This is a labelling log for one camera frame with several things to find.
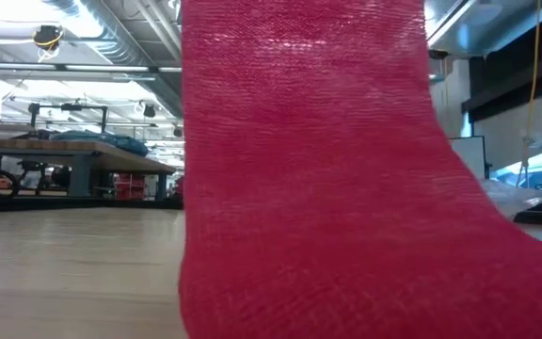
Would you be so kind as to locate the white board panel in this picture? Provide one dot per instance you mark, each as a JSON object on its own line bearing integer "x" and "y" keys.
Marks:
{"x": 468, "y": 155}

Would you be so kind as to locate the red elastic bandage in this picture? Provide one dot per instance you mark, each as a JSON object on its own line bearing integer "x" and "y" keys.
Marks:
{"x": 323, "y": 188}

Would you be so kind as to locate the red storage bins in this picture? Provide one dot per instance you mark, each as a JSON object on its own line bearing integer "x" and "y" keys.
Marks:
{"x": 130, "y": 186}

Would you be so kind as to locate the long ceiling light strip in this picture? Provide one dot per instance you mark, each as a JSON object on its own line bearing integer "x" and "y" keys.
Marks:
{"x": 87, "y": 67}

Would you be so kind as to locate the teal bag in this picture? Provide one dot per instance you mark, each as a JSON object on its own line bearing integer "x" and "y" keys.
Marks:
{"x": 111, "y": 140}

